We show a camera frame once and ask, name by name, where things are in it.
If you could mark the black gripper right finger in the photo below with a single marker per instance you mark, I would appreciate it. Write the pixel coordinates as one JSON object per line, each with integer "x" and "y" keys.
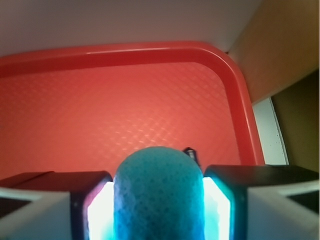
{"x": 268, "y": 202}

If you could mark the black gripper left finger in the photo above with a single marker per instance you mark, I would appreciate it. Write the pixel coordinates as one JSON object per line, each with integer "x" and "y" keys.
{"x": 56, "y": 206}

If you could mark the blue ball with rope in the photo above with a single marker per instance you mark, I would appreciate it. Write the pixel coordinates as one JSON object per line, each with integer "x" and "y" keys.
{"x": 159, "y": 195}

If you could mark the orange plastic tray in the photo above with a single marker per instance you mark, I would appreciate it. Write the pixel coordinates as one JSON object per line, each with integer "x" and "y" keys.
{"x": 87, "y": 108}

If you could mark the brown cardboard panel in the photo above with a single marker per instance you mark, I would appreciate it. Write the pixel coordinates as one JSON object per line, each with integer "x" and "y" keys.
{"x": 297, "y": 110}

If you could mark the light wooden board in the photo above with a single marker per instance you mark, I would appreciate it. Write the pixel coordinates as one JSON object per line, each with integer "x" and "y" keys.
{"x": 278, "y": 47}

